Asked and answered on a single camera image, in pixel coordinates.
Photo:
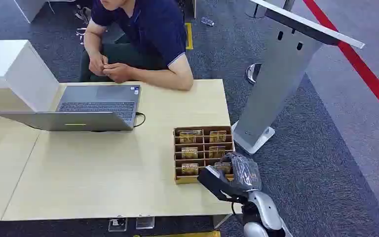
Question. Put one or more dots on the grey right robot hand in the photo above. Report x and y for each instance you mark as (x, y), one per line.
(245, 171)

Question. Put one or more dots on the gold card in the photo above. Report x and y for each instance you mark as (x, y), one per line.
(216, 151)
(189, 152)
(189, 136)
(223, 166)
(218, 136)
(189, 169)

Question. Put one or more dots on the wooden card box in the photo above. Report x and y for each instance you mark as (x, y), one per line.
(204, 148)

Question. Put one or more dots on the yellow floor mat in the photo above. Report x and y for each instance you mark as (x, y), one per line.
(183, 234)

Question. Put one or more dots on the grey kiosk stand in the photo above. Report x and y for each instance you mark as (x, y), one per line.
(274, 78)

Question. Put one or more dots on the chrome stanchion base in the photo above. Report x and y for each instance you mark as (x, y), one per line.
(252, 72)

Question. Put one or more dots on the floor socket box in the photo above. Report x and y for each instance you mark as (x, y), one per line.
(145, 222)
(118, 224)

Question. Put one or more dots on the yellow floor tape strip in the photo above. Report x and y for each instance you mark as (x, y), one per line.
(189, 36)

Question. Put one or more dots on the clear plastic bottle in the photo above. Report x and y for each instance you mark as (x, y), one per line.
(207, 21)

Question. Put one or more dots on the red barrier belt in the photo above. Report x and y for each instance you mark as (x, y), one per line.
(362, 67)

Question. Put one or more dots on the round pole base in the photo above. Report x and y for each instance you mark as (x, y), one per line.
(255, 11)

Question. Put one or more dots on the person's left hand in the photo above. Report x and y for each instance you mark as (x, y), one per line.
(117, 72)

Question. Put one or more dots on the person's hand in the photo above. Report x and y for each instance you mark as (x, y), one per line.
(117, 72)
(97, 63)

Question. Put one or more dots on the grey laptop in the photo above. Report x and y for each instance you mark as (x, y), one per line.
(88, 111)

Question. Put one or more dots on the person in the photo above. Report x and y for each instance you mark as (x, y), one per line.
(150, 29)

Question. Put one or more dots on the person's right hand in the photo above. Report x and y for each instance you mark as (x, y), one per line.
(97, 63)

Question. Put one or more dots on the shoe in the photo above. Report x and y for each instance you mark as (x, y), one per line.
(84, 13)

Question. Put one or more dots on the white cabinet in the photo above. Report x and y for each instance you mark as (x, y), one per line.
(16, 73)

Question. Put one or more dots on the white furniture panel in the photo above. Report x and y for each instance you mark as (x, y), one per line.
(29, 8)

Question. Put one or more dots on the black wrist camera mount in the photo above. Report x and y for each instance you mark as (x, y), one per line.
(220, 186)

